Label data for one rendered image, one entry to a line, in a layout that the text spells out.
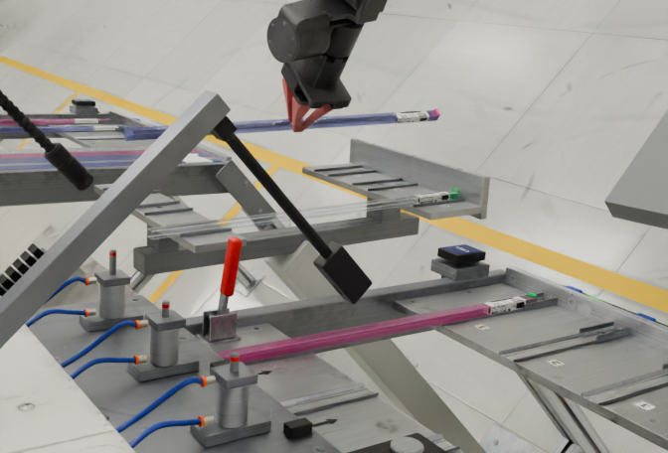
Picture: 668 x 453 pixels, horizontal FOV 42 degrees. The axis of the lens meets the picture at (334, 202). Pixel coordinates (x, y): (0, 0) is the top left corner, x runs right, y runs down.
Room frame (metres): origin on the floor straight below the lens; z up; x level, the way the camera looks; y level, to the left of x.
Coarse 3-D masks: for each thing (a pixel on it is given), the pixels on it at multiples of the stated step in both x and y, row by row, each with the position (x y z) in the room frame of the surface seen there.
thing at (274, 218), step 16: (448, 192) 1.06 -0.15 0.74; (320, 208) 1.00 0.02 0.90; (336, 208) 1.00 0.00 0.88; (352, 208) 1.00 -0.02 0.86; (368, 208) 1.01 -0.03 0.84; (384, 208) 1.02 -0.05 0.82; (192, 224) 0.95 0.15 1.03; (208, 224) 0.95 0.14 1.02; (224, 224) 0.95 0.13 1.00; (240, 224) 0.96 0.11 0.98; (256, 224) 0.96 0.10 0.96
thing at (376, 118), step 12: (252, 120) 1.10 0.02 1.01; (264, 120) 1.11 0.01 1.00; (276, 120) 1.11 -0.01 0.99; (288, 120) 1.11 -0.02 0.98; (324, 120) 1.12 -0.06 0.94; (336, 120) 1.12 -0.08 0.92; (348, 120) 1.12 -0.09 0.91; (360, 120) 1.12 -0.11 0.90; (372, 120) 1.13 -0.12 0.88; (384, 120) 1.13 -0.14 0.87; (396, 120) 1.14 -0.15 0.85; (432, 120) 1.15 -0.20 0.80; (132, 132) 1.07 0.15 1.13; (144, 132) 1.07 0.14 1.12; (156, 132) 1.07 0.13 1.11; (240, 132) 1.09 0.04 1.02; (252, 132) 1.10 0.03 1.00
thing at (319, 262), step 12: (336, 252) 0.49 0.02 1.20; (324, 264) 0.49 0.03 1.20; (336, 264) 0.49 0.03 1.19; (348, 264) 0.49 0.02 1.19; (324, 276) 0.50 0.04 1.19; (336, 276) 0.49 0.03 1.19; (348, 276) 0.49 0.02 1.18; (360, 276) 0.49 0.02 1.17; (336, 288) 0.49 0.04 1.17; (348, 288) 0.49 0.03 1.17; (360, 288) 0.49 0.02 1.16; (348, 300) 0.49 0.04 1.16
